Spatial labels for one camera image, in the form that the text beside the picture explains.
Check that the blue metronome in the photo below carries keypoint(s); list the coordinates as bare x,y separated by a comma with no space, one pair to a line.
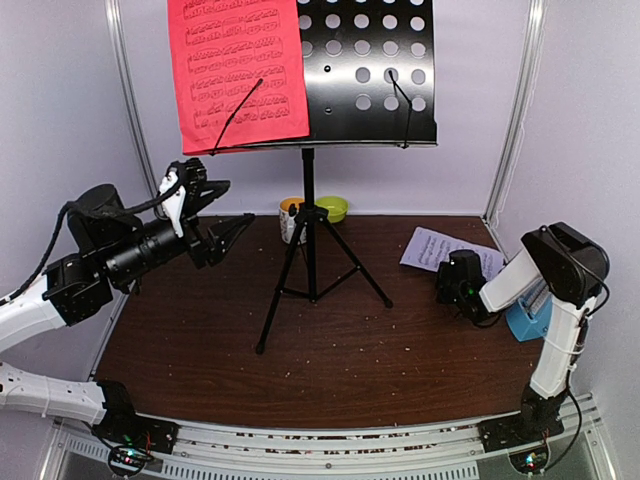
529,317

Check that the red sheet music paper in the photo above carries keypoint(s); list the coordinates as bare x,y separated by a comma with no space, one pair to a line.
238,73

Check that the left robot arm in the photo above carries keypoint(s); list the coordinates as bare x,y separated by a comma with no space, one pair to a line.
115,250

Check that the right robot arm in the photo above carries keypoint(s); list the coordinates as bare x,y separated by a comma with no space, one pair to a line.
574,269

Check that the left aluminium frame post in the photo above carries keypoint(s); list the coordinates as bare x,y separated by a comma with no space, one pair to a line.
118,40

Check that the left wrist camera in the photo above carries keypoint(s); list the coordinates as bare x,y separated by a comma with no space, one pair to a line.
176,187

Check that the green bowl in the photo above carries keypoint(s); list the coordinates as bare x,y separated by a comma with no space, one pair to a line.
336,207

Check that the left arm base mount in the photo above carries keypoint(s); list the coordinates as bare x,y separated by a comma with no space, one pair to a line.
133,446

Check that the aluminium frame post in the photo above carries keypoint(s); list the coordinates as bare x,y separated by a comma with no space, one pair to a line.
523,96
118,40

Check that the right aluminium frame post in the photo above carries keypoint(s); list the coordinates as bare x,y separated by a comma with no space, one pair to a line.
523,96

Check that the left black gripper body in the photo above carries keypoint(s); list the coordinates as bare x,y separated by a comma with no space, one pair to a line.
198,246

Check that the white sheet music paper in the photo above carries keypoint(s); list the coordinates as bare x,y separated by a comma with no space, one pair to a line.
428,248

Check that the black music stand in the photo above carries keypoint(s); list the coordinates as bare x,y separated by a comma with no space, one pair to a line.
369,69

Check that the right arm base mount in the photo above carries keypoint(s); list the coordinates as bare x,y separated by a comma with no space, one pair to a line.
515,435

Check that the front aluminium rail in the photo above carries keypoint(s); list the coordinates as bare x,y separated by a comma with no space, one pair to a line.
451,450

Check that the white floral mug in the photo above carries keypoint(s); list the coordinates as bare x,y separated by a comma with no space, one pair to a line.
289,208

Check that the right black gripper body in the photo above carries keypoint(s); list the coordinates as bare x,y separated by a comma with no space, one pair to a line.
449,290

